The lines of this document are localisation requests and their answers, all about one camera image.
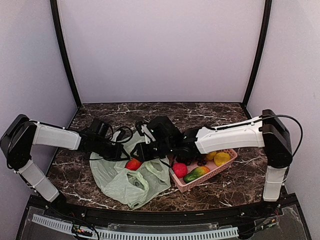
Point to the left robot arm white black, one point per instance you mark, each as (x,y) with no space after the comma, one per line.
(24,133)

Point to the dark purple grape bunch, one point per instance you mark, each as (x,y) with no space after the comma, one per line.
(199,160)

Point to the black rear right frame post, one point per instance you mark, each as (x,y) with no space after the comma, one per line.
(258,53)

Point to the black front curved rail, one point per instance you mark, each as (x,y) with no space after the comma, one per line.
(238,215)

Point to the red apple fruit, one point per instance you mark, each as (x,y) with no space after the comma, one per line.
(180,170)

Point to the black rear left frame post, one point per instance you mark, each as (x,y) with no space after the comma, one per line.
(63,52)

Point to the black frame post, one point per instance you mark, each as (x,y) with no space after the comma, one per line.
(63,52)
(258,53)

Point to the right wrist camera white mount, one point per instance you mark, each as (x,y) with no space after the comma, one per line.
(143,131)

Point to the yellow pear fruit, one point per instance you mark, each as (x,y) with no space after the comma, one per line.
(221,158)

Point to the yellow corn cob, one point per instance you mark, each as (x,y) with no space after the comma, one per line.
(210,156)

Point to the green orange mango fruit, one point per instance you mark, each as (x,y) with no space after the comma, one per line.
(196,173)

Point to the clear acrylic front panel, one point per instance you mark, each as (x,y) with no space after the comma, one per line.
(288,226)

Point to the red orange peach fruit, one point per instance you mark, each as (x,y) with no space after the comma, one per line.
(133,164)

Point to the white slotted cable duct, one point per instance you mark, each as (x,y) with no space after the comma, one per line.
(116,231)

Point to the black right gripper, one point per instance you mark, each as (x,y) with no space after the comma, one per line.
(143,155)

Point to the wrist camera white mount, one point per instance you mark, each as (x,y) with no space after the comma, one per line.
(118,136)
(143,131)

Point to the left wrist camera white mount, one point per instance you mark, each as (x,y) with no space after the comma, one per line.
(118,136)

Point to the pink perforated plastic basket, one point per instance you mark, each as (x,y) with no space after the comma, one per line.
(183,187)

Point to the light green plastic bag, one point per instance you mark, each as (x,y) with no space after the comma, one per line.
(133,188)

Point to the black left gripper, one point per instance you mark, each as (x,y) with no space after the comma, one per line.
(116,154)

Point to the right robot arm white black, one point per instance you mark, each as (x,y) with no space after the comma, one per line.
(265,133)

